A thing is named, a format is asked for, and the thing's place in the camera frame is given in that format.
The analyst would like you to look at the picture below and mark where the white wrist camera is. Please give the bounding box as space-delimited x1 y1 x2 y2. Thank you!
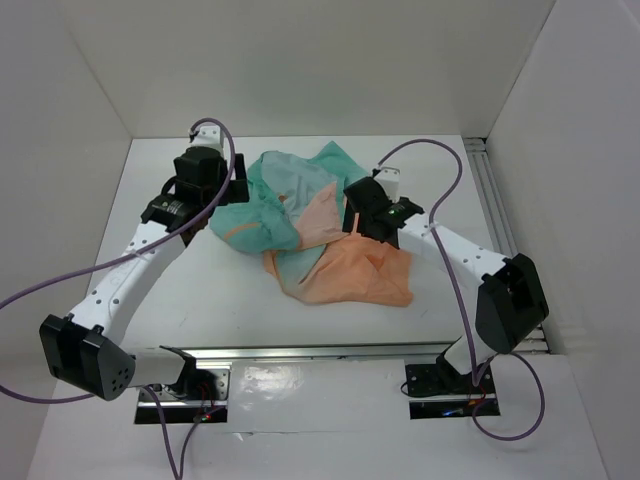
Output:
190 126 224 153
372 167 400 201

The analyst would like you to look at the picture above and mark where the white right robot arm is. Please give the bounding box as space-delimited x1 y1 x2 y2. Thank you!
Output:
343 177 549 392

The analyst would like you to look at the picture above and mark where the teal and orange jacket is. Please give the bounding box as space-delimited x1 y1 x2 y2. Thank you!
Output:
210 142 413 307

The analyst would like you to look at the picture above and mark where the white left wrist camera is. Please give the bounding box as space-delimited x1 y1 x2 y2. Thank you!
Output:
190 126 224 153

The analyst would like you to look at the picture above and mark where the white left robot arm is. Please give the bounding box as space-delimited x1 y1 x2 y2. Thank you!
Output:
39 146 249 401

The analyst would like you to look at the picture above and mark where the aluminium right side rail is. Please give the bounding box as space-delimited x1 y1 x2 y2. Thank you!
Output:
463 136 551 355

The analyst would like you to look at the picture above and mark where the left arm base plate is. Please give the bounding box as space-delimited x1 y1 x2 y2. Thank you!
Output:
132 358 232 426

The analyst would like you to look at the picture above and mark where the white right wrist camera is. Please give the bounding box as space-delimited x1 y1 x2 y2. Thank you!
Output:
372 167 400 201

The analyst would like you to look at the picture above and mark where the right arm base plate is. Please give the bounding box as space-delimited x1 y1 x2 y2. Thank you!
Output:
400 364 500 420

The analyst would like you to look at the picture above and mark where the aluminium front table rail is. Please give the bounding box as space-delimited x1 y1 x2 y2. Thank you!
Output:
183 342 448 361

